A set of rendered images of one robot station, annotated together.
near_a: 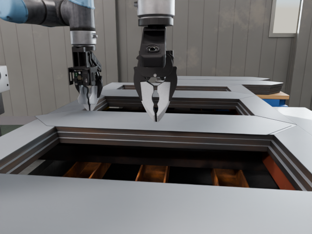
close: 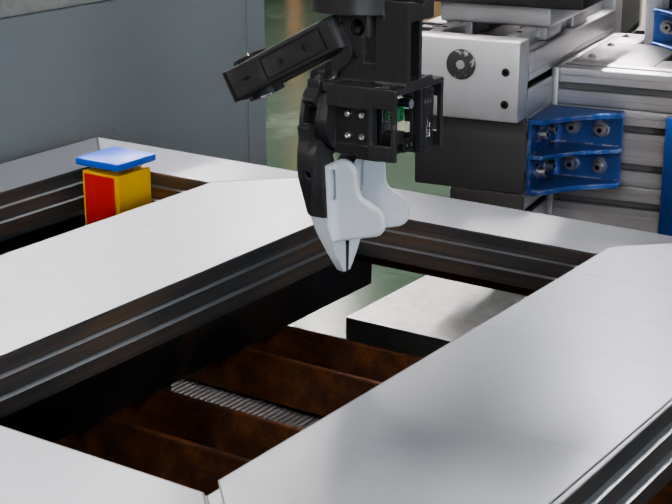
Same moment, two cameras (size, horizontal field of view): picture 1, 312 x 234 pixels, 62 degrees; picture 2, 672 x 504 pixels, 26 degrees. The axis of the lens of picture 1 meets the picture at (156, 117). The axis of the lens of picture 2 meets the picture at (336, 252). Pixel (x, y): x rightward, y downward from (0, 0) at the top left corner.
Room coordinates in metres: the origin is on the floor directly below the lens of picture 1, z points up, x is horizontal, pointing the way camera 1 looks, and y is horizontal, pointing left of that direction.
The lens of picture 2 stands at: (1.03, -0.95, 1.26)
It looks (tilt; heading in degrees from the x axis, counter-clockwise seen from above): 18 degrees down; 117
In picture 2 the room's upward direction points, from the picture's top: straight up
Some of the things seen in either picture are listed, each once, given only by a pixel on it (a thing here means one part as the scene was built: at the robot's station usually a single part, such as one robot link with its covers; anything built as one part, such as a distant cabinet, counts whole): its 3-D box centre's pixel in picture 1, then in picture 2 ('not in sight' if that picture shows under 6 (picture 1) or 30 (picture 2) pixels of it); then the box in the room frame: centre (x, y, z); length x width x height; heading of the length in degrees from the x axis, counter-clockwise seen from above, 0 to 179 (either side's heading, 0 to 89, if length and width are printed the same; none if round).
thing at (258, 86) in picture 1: (214, 84); not in sight; (1.71, -0.38, 0.82); 0.80 x 0.40 x 0.06; 83
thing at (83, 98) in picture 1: (82, 99); not in sight; (0.83, 0.24, 0.90); 0.06 x 0.03 x 0.09; 173
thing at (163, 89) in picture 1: (163, 99); (352, 219); (0.57, -0.02, 0.95); 0.06 x 0.03 x 0.09; 175
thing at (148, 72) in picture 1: (156, 49); (369, 75); (0.57, 0.00, 1.06); 0.09 x 0.08 x 0.12; 175
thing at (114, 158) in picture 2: not in sight; (116, 164); (0.14, 0.27, 0.88); 0.06 x 0.06 x 0.02; 83
